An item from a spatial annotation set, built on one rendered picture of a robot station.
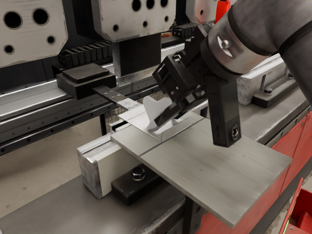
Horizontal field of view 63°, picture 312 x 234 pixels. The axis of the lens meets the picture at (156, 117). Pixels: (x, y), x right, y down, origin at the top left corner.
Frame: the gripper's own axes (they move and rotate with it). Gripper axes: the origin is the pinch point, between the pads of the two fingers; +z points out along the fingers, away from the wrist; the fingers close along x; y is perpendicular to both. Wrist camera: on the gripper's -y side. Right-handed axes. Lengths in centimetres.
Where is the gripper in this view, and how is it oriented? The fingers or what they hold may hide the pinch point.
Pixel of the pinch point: (165, 123)
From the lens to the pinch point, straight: 49.5
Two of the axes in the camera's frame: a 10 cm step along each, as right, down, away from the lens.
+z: -4.5, 4.1, 8.0
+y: -5.3, -8.4, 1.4
